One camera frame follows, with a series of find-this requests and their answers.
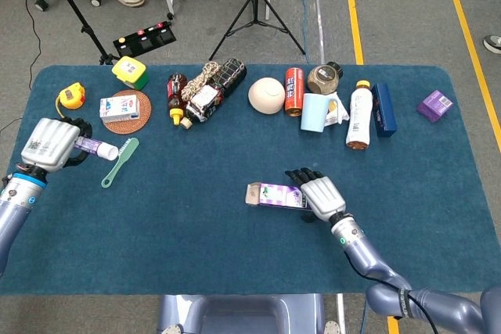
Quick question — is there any navy blue box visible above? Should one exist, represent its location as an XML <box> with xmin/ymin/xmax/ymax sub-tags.
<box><xmin>370</xmin><ymin>82</ymin><xmax>398</xmax><ymax>139</ymax></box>

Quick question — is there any grey sneaker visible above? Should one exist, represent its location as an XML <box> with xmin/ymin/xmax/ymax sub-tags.
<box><xmin>482</xmin><ymin>34</ymin><xmax>501</xmax><ymax>55</ymax></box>

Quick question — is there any yellow tape measure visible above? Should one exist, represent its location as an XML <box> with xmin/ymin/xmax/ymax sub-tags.
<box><xmin>54</xmin><ymin>81</ymin><xmax>86</xmax><ymax>118</ymax></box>

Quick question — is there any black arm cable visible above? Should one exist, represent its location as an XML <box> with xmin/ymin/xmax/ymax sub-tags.
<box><xmin>343</xmin><ymin>247</ymin><xmax>439</xmax><ymax>334</ymax></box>

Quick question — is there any green container yellow lid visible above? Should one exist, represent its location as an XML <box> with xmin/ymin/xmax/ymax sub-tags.
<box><xmin>111</xmin><ymin>56</ymin><xmax>150</xmax><ymax>91</ymax></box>

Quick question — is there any white blue carton box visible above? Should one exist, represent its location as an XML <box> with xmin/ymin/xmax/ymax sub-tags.
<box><xmin>99</xmin><ymin>94</ymin><xmax>141</xmax><ymax>124</ymax></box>

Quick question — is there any round woven rattan coaster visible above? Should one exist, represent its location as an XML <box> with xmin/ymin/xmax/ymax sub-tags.
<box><xmin>102</xmin><ymin>89</ymin><xmax>153</xmax><ymax>135</ymax></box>

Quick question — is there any light green plastic comb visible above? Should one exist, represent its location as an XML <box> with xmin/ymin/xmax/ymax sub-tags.
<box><xmin>100</xmin><ymin>137</ymin><xmax>140</xmax><ymax>189</ymax></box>

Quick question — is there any blue floor cable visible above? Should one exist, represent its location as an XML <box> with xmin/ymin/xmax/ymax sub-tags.
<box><xmin>280</xmin><ymin>0</ymin><xmax>311</xmax><ymax>63</ymax></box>

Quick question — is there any glass jar black lid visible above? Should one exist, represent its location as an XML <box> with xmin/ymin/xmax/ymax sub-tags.
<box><xmin>306</xmin><ymin>61</ymin><xmax>344</xmax><ymax>95</ymax></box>

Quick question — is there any orange drink can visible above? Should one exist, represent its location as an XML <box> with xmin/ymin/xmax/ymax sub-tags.
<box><xmin>283</xmin><ymin>66</ymin><xmax>306</xmax><ymax>117</ymax></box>

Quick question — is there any red tea bottle yellow cap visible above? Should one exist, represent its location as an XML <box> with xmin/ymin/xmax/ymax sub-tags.
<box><xmin>167</xmin><ymin>72</ymin><xmax>189</xmax><ymax>127</ymax></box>

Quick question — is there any light blue mug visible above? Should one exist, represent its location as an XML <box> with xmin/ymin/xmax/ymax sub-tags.
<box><xmin>300</xmin><ymin>92</ymin><xmax>341</xmax><ymax>134</ymax></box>

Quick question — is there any small purple box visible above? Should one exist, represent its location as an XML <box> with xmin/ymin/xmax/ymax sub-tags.
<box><xmin>416</xmin><ymin>89</ymin><xmax>454</xmax><ymax>123</ymax></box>

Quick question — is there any dark bottle beige cap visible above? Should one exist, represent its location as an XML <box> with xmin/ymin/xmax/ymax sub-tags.
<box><xmin>178</xmin><ymin>84</ymin><xmax>226</xmax><ymax>131</ymax></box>

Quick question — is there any grey-blue robot torso base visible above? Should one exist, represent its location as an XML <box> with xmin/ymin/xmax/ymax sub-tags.
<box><xmin>156</xmin><ymin>293</ymin><xmax>326</xmax><ymax>334</ymax></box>

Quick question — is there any black foot pedal board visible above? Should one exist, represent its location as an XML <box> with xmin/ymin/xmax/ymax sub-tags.
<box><xmin>112</xmin><ymin>20</ymin><xmax>178</xmax><ymax>58</ymax></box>

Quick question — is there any cream white bowl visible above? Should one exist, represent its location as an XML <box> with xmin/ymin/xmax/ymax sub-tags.
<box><xmin>247</xmin><ymin>77</ymin><xmax>287</xmax><ymax>115</ymax></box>

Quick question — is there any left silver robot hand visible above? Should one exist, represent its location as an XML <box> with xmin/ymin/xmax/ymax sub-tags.
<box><xmin>20</xmin><ymin>117</ymin><xmax>95</xmax><ymax>174</ymax></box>

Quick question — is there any white bottle yellow cap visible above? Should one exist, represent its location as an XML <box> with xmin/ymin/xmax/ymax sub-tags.
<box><xmin>344</xmin><ymin>80</ymin><xmax>374</xmax><ymax>151</ymax></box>

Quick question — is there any purple toothpaste box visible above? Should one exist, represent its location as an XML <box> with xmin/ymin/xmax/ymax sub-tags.
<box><xmin>244</xmin><ymin>181</ymin><xmax>312</xmax><ymax>210</ymax></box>

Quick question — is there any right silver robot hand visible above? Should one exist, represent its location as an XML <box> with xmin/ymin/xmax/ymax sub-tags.
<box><xmin>284</xmin><ymin>167</ymin><xmax>348</xmax><ymax>224</ymax></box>

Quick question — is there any beige braided rope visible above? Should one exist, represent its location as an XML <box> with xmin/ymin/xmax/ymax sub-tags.
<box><xmin>180</xmin><ymin>61</ymin><xmax>224</xmax><ymax>102</ymax></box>

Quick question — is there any black slanted tripod stand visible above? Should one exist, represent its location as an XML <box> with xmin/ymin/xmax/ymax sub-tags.
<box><xmin>45</xmin><ymin>0</ymin><xmax>121</xmax><ymax>66</ymax></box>

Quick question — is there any black floor cable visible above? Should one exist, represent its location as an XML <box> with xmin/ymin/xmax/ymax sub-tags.
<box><xmin>5</xmin><ymin>0</ymin><xmax>43</xmax><ymax>91</ymax></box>

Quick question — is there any purple white toothpaste tube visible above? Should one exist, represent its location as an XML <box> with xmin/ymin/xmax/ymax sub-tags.
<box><xmin>74</xmin><ymin>136</ymin><xmax>119</xmax><ymax>162</ymax></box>

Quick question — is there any white snack packet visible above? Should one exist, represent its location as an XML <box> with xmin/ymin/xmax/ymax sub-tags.
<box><xmin>323</xmin><ymin>93</ymin><xmax>351</xmax><ymax>127</ymax></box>

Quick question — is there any blue table cover cloth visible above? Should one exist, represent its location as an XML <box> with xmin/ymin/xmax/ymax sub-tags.
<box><xmin>0</xmin><ymin>63</ymin><xmax>496</xmax><ymax>296</ymax></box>

